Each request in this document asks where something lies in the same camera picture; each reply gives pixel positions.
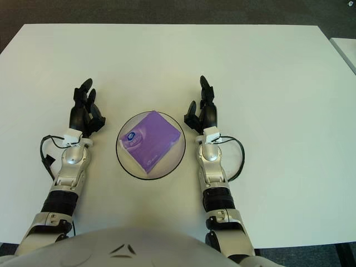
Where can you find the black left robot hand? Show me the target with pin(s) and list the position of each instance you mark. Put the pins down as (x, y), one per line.
(78, 116)

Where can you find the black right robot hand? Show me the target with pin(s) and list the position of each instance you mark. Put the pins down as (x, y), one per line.
(210, 116)

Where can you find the purple tissue paper pack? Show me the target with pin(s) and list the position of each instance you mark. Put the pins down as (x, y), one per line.
(153, 139)

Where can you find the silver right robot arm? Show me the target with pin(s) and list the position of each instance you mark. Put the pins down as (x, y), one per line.
(211, 155)

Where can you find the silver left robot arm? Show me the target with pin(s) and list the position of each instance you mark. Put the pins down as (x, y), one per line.
(72, 158)

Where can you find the white plate with black rim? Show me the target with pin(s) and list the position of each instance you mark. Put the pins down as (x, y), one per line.
(172, 164)

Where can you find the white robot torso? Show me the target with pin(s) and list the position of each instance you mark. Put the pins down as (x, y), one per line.
(125, 247)

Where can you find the white side table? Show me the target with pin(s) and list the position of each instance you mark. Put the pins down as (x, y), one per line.
(347, 48)

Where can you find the small white floor object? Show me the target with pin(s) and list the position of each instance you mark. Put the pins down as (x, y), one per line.
(351, 2)

